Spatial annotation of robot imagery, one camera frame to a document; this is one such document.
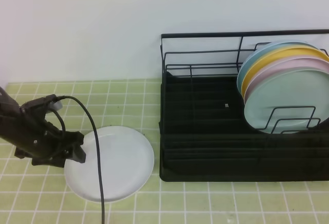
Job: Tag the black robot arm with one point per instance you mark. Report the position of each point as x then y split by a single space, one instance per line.
38 132

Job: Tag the mint green plate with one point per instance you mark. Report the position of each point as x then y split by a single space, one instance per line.
289 102

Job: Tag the yellow plate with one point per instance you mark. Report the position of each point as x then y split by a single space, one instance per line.
247 72

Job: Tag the light blue plate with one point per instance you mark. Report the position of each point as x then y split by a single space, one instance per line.
261 52

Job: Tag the black wire dish rack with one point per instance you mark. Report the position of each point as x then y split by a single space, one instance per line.
203 132

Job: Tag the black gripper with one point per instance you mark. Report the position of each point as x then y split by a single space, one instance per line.
25 126

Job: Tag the white plate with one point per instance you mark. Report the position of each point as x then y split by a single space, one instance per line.
127 161

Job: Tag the pink plate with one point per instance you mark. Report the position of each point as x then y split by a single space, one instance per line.
258 76

